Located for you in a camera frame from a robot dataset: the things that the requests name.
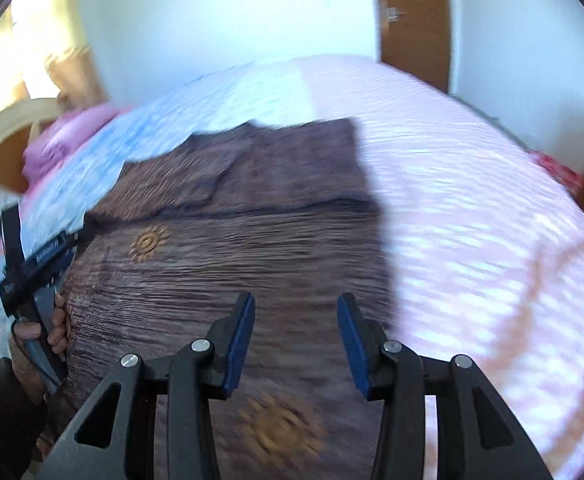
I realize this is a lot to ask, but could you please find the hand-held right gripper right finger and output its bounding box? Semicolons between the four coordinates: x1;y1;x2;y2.
336;291;555;480

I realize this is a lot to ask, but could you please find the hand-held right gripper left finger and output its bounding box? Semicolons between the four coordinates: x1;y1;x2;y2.
37;291;257;480

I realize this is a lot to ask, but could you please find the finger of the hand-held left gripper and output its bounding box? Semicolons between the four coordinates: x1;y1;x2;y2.
68;220;98;258

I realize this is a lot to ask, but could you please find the brown knit sweater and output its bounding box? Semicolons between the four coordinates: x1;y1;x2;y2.
37;117;399;480

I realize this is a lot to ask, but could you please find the person's left forearm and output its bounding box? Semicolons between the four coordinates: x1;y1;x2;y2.
0;357;49;480

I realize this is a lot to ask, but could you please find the person's left hand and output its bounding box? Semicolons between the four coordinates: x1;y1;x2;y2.
11;292;70;391

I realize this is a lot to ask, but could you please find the pink folded blanket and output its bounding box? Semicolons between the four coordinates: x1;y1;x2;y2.
24;102;133;186

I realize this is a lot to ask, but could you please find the blue patterned bed sheet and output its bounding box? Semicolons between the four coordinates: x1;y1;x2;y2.
0;62;323;361

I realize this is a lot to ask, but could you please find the cream bed headboard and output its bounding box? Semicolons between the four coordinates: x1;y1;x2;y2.
0;97;68;201

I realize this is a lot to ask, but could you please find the yellow curtain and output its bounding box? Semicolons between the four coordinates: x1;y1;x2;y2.
0;0;110;111

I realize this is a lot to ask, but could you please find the pink dotted bed sheet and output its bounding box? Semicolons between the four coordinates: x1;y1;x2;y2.
297;57;584;480

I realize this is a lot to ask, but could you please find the red checked cloth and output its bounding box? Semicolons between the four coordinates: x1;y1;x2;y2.
529;150;584;193

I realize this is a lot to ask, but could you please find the brown wooden door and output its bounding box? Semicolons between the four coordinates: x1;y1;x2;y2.
374;0;455;95

